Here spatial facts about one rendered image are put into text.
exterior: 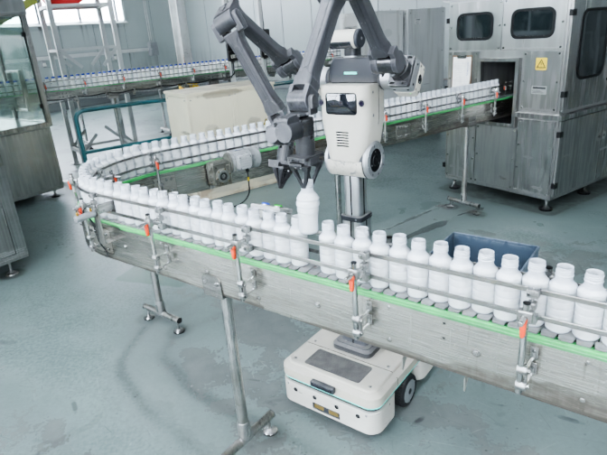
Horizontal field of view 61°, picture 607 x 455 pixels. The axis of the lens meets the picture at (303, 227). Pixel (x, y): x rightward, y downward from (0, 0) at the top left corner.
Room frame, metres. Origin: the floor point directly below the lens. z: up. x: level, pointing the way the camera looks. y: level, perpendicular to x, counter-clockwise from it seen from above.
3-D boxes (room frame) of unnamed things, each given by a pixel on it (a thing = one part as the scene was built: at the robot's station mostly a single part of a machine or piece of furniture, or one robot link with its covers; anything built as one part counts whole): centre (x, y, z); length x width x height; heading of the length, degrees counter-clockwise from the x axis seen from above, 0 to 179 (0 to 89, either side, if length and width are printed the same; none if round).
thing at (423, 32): (8.37, -1.93, 0.96); 0.82 x 0.50 x 1.91; 124
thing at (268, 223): (1.60, 0.11, 1.08); 0.06 x 0.06 x 0.17
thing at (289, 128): (1.45, 0.00, 1.48); 0.12 x 0.09 x 0.12; 143
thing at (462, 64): (5.17, -1.64, 1.22); 0.23 x 0.04 x 0.32; 34
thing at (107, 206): (2.08, 0.87, 0.96); 0.23 x 0.10 x 0.27; 142
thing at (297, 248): (1.52, 0.02, 1.08); 0.06 x 0.06 x 0.17
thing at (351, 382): (2.14, -0.23, 0.24); 0.68 x 0.53 x 0.41; 142
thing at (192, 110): (6.03, 0.83, 0.59); 1.10 x 0.62 x 1.18; 124
